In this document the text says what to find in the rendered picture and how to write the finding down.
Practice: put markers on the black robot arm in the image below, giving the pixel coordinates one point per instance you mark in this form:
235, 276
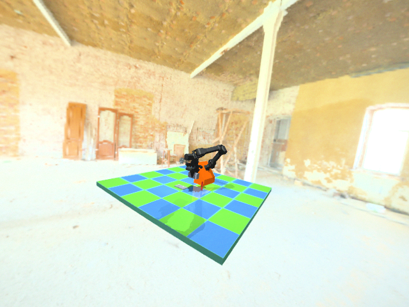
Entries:
200, 152

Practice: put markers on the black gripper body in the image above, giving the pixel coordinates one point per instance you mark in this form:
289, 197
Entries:
194, 165

